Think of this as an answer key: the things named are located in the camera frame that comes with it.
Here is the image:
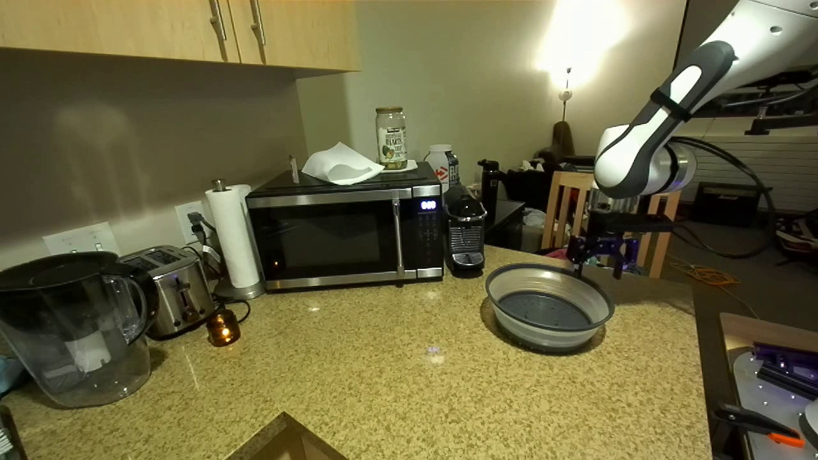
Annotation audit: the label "wooden board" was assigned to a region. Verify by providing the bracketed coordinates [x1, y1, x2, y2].
[718, 313, 818, 356]

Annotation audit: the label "water filter pitcher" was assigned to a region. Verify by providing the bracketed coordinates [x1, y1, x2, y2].
[0, 252, 157, 410]

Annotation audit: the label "black capsule coffee machine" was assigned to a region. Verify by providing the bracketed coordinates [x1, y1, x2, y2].
[443, 185, 491, 280]

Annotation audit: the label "wooden wall cabinet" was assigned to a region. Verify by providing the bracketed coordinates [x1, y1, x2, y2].
[0, 0, 360, 75]

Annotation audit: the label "wall outlet with plug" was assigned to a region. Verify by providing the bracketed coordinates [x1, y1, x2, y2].
[174, 200, 214, 252]

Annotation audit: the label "white tool tray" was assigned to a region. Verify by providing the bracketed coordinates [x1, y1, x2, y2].
[730, 349, 818, 460]

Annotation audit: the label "metal cabinet handle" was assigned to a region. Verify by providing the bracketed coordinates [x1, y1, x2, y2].
[249, 0, 270, 42]
[208, 0, 233, 42]

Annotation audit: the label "grey collapsible bowl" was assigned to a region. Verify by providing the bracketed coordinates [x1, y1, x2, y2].
[484, 260, 615, 352]

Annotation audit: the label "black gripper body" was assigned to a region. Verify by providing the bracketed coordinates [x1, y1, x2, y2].
[585, 231, 636, 260]

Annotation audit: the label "orange floor cable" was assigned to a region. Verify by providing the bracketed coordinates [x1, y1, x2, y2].
[672, 260, 737, 290]

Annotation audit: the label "wooden chair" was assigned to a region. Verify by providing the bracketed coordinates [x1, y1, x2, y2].
[541, 170, 686, 282]

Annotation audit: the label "glass jar with label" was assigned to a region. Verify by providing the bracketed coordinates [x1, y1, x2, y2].
[373, 105, 411, 172]

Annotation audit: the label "black microwave oven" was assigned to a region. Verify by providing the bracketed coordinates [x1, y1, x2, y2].
[245, 162, 448, 294]

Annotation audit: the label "black orange pliers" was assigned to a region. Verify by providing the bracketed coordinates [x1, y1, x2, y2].
[713, 405, 808, 450]

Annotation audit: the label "purple tool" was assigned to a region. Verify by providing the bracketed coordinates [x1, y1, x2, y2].
[748, 344, 818, 398]

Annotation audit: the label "white paper towel roll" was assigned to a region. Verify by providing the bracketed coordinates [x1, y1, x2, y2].
[201, 180, 267, 303]

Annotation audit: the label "small copper pot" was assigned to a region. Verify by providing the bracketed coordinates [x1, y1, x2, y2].
[205, 298, 254, 349]

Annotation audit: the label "white plastic jug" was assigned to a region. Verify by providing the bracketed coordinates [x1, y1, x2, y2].
[421, 143, 462, 191]

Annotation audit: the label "metal pot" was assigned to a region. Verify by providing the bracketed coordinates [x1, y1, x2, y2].
[118, 244, 221, 340]

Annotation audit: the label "black shelf stand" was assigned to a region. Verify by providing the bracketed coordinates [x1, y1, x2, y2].
[476, 157, 548, 254]

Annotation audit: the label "black clamp stand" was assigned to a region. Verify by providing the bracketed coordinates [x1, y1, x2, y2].
[743, 73, 818, 138]

